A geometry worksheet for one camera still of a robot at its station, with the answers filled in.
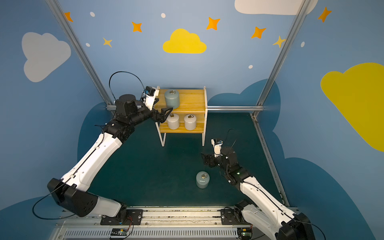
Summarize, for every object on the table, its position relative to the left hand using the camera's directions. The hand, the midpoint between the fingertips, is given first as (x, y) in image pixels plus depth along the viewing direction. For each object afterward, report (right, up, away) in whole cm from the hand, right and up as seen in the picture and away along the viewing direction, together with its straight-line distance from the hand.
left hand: (163, 100), depth 70 cm
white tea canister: (+2, -9, +16) cm, 19 cm away
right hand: (+24, -26, +12) cm, 37 cm away
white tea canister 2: (+12, -10, +17) cm, 23 cm away
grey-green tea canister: (+19, -41, +10) cm, 46 cm away
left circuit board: (-22, -64, +2) cm, 68 cm away
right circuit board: (+40, -65, +3) cm, 77 cm away
